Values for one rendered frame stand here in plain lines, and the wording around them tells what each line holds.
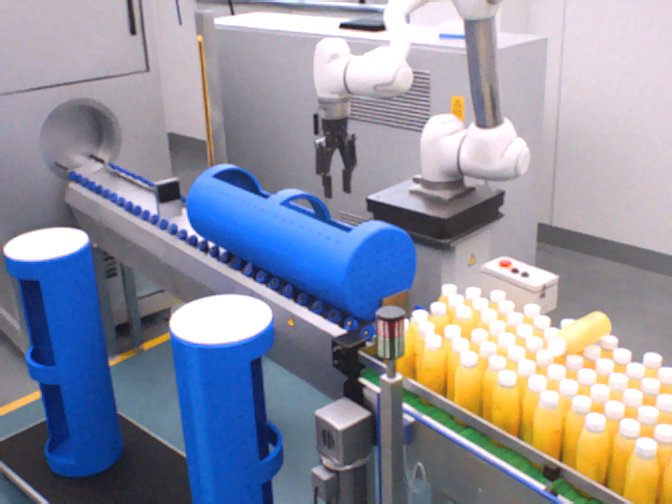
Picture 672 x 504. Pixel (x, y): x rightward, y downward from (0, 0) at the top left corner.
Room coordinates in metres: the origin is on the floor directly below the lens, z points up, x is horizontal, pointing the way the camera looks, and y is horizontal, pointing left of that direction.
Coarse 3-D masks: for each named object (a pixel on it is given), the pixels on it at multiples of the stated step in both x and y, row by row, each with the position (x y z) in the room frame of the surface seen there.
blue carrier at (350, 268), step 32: (192, 192) 2.74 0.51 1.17; (224, 192) 2.62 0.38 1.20; (256, 192) 2.89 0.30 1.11; (288, 192) 2.49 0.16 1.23; (192, 224) 2.73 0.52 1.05; (224, 224) 2.54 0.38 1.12; (256, 224) 2.42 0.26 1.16; (288, 224) 2.32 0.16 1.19; (320, 224) 2.25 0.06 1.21; (384, 224) 2.19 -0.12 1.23; (256, 256) 2.41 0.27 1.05; (288, 256) 2.26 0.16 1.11; (320, 256) 2.16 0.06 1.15; (352, 256) 2.09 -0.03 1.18; (384, 256) 2.16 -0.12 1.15; (320, 288) 2.15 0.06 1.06; (352, 288) 2.08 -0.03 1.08; (384, 288) 2.16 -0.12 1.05
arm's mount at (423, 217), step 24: (384, 192) 2.87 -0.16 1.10; (408, 192) 2.85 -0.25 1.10; (480, 192) 2.82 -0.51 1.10; (504, 192) 2.83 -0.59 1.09; (384, 216) 2.76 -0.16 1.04; (408, 216) 2.69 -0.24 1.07; (432, 216) 2.62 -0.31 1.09; (456, 216) 2.62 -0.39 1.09; (480, 216) 2.72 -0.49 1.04; (432, 240) 2.61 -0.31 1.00
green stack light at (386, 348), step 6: (378, 336) 1.57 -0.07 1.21; (378, 342) 1.57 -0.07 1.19; (384, 342) 1.56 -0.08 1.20; (390, 342) 1.55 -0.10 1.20; (396, 342) 1.56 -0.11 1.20; (402, 342) 1.57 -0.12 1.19; (378, 348) 1.57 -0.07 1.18; (384, 348) 1.56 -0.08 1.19; (390, 348) 1.55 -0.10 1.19; (396, 348) 1.56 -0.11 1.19; (402, 348) 1.57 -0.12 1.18; (378, 354) 1.57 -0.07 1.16; (384, 354) 1.56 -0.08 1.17; (390, 354) 1.55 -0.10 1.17; (396, 354) 1.56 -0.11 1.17; (402, 354) 1.56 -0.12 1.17
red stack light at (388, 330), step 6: (378, 324) 1.57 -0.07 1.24; (384, 324) 1.56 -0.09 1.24; (390, 324) 1.55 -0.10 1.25; (396, 324) 1.56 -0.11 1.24; (402, 324) 1.57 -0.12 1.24; (378, 330) 1.57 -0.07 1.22; (384, 330) 1.56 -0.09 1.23; (390, 330) 1.55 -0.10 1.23; (396, 330) 1.56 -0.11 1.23; (402, 330) 1.57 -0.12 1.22; (384, 336) 1.56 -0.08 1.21; (390, 336) 1.55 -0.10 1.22; (396, 336) 1.56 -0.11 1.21; (402, 336) 1.56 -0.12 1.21
